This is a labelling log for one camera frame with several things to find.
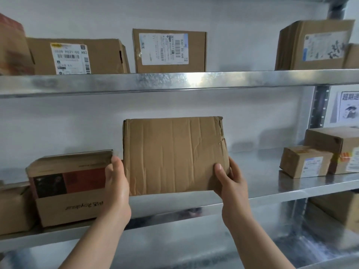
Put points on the person's right hand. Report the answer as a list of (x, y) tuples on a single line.
[(235, 201)]

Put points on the person's left hand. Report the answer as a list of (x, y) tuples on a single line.
[(117, 196)]

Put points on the Royalstar red-black box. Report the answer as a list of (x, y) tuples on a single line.
[(70, 210)]

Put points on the small glossy-taped cardboard box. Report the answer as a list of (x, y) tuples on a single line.
[(291, 162)]

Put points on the large cardboard box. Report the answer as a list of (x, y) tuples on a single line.
[(174, 156)]

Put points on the line-drawing printed cardboard box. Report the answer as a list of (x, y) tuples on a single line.
[(336, 207)]

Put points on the small box with white label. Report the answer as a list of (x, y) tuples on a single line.
[(14, 210)]

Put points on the box with red-yellow tape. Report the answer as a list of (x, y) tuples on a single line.
[(325, 137)]

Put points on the metal shelving rack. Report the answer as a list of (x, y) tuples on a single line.
[(168, 81)]

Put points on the slim box with yellow-striped label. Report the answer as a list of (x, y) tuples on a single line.
[(106, 56)]

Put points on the slim box with blue-edged label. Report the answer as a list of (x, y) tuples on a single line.
[(196, 53)]

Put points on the brown parcel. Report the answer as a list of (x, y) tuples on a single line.
[(291, 50)]

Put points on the red printed box 8077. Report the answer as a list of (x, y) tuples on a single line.
[(14, 47)]

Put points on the box 5288 label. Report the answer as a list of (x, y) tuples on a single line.
[(352, 56)]

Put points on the person's right forearm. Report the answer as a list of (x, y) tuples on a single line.
[(258, 246)]

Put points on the person's left forearm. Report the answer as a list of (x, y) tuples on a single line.
[(95, 246)]

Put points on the white printed notice sheet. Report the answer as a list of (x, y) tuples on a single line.
[(347, 106)]

